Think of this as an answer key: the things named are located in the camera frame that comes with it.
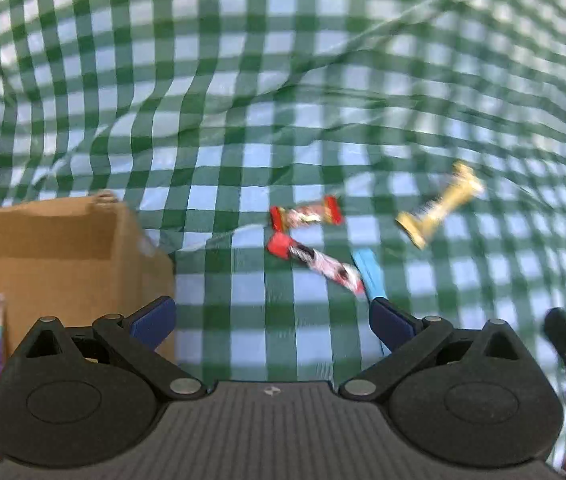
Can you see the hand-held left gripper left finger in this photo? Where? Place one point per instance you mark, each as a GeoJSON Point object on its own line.
{"type": "Point", "coordinates": [154, 319]}

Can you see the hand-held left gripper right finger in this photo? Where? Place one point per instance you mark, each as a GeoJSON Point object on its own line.
{"type": "Point", "coordinates": [390, 327]}

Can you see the blue stick packet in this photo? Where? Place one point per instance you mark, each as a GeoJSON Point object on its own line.
{"type": "Point", "coordinates": [370, 275]}

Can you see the brown cardboard box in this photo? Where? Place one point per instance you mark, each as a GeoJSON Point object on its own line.
{"type": "Point", "coordinates": [53, 245]}

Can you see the white red snack wrapper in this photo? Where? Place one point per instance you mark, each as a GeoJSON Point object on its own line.
{"type": "Point", "coordinates": [320, 262]}

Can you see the gold candy wrapper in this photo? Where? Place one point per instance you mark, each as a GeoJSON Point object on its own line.
{"type": "Point", "coordinates": [438, 207]}

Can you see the red ended candy wrapper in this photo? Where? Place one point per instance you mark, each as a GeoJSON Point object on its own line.
{"type": "Point", "coordinates": [308, 215]}

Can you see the green checked cloth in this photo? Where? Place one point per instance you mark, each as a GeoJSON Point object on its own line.
{"type": "Point", "coordinates": [263, 85]}

